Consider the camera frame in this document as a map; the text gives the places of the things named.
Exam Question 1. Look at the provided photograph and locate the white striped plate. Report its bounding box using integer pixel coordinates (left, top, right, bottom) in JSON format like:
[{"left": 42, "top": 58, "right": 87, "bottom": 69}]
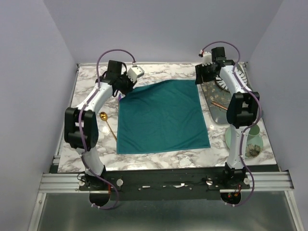
[{"left": 215, "top": 63, "right": 251, "bottom": 95}]

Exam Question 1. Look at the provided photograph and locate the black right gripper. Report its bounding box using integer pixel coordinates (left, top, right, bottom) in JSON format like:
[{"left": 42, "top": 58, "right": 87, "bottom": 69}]
[{"left": 194, "top": 63, "right": 217, "bottom": 85}]

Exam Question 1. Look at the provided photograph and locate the teal cloth napkin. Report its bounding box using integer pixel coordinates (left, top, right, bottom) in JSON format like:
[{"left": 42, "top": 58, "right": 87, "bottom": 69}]
[{"left": 116, "top": 79, "right": 210, "bottom": 154}]

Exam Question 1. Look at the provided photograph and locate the aluminium frame rail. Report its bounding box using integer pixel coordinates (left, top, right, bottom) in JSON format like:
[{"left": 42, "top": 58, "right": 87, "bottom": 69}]
[{"left": 38, "top": 171, "right": 294, "bottom": 194}]

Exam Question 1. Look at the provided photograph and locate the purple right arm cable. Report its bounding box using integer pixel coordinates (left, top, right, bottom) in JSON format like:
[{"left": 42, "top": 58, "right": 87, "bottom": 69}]
[{"left": 199, "top": 41, "right": 262, "bottom": 207}]

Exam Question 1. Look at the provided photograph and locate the mint green floral plate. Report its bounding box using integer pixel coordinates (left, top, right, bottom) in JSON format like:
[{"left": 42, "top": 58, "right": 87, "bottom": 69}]
[{"left": 225, "top": 125, "right": 264, "bottom": 159}]

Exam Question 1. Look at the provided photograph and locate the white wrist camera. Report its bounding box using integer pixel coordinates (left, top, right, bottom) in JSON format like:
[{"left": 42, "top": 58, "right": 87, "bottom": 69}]
[
  {"left": 127, "top": 66, "right": 144, "bottom": 84},
  {"left": 199, "top": 50, "right": 213, "bottom": 66}
]

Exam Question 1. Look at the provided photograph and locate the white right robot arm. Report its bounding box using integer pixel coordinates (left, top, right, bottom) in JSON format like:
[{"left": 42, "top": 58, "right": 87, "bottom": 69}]
[{"left": 195, "top": 47, "right": 260, "bottom": 189}]

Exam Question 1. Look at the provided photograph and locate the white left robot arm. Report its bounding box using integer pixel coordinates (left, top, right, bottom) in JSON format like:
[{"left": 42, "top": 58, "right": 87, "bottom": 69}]
[{"left": 64, "top": 60, "right": 144, "bottom": 190}]

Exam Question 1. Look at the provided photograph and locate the dark floral placemat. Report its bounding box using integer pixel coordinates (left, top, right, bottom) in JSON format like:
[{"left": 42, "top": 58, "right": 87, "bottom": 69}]
[{"left": 201, "top": 80, "right": 232, "bottom": 125}]

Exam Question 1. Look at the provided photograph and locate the gold spoon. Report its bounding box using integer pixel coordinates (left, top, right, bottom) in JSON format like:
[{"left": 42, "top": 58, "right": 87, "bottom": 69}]
[{"left": 99, "top": 112, "right": 117, "bottom": 141}]

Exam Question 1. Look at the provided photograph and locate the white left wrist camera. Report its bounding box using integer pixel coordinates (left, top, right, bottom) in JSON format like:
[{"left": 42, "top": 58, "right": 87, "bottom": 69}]
[{"left": 127, "top": 66, "right": 144, "bottom": 84}]

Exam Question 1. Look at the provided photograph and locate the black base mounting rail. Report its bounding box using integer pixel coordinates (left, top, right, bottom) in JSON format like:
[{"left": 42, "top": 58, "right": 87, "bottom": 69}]
[{"left": 79, "top": 167, "right": 250, "bottom": 201}]

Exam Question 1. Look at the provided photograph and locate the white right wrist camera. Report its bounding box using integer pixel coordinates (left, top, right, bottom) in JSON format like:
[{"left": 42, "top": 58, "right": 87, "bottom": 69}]
[{"left": 199, "top": 50, "right": 213, "bottom": 66}]

